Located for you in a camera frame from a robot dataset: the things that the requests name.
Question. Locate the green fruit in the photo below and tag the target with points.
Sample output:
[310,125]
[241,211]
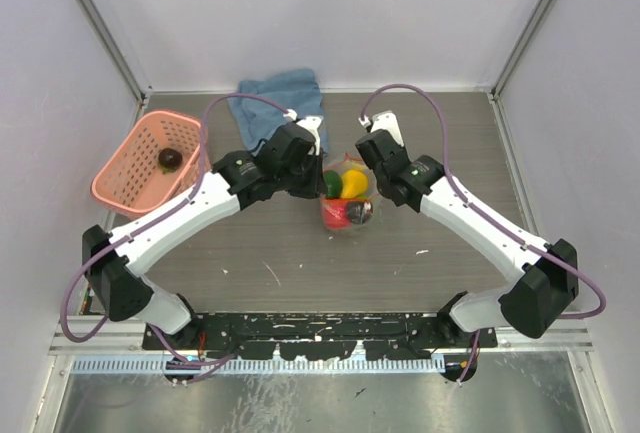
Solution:
[334,184]

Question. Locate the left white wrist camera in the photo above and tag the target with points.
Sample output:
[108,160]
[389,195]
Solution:
[312,124]

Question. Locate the grey slotted cable duct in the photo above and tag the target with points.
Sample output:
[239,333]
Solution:
[158,364]

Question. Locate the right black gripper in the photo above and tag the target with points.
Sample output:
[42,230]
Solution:
[400,147]

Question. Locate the clear orange zip bag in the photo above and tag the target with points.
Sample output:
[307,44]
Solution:
[351,200]

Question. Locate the red apple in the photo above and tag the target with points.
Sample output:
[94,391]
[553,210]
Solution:
[334,215]

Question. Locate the pink plastic basket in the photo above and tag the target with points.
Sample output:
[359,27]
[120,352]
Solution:
[132,183]

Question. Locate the dark brown fruit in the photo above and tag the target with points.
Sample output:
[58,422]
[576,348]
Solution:
[169,160]
[359,212]

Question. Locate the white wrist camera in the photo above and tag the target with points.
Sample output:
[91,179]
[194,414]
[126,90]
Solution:
[386,121]
[312,124]

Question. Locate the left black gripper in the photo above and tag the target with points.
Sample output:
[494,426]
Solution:
[315,186]

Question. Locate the yellow pear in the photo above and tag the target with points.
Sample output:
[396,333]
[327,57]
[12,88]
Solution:
[354,183]

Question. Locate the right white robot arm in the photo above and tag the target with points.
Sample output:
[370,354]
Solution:
[539,285]

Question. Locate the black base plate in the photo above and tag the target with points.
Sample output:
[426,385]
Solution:
[315,337]

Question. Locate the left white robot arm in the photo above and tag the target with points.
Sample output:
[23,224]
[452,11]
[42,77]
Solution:
[120,259]

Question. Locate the blue cloth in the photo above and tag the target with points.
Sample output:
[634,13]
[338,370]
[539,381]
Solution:
[295,89]

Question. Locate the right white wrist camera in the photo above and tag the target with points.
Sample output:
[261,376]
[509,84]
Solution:
[386,121]

